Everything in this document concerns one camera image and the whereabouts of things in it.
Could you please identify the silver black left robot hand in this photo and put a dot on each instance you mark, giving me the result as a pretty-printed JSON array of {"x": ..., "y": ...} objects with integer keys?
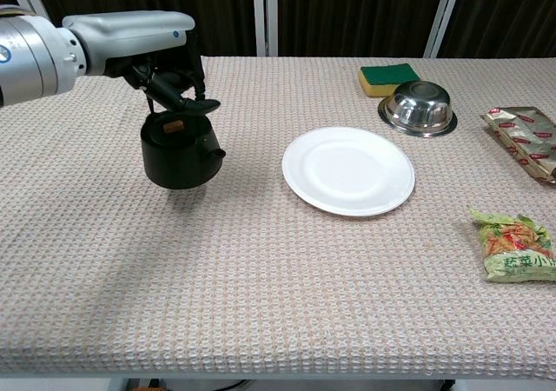
[{"x": 130, "y": 32}]

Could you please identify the black teapot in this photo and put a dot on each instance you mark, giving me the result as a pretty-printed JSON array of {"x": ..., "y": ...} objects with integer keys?
[{"x": 174, "y": 156}]

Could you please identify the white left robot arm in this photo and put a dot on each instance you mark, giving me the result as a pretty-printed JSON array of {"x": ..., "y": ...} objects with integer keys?
[{"x": 30, "y": 56}]

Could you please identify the black pleated curtain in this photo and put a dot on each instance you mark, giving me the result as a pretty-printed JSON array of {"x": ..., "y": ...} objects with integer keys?
[{"x": 347, "y": 13}]

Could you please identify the white round plate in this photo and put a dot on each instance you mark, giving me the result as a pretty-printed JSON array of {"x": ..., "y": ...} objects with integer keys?
[{"x": 347, "y": 169}]

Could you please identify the green yellow sponge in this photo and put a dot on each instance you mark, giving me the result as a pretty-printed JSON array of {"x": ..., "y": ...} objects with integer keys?
[{"x": 386, "y": 76}]

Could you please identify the beige waffle tablecloth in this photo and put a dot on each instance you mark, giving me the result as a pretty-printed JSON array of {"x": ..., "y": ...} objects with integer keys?
[{"x": 260, "y": 286}]

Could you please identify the upturned stainless steel bowl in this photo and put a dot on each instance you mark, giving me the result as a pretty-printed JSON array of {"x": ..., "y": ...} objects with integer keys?
[{"x": 419, "y": 106}]

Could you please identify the gold foil snack bag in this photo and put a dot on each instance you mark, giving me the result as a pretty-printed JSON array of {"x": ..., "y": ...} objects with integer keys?
[{"x": 527, "y": 141}]

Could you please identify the green pickled vegetable packet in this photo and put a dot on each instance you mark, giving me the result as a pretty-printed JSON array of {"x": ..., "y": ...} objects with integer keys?
[{"x": 514, "y": 247}]

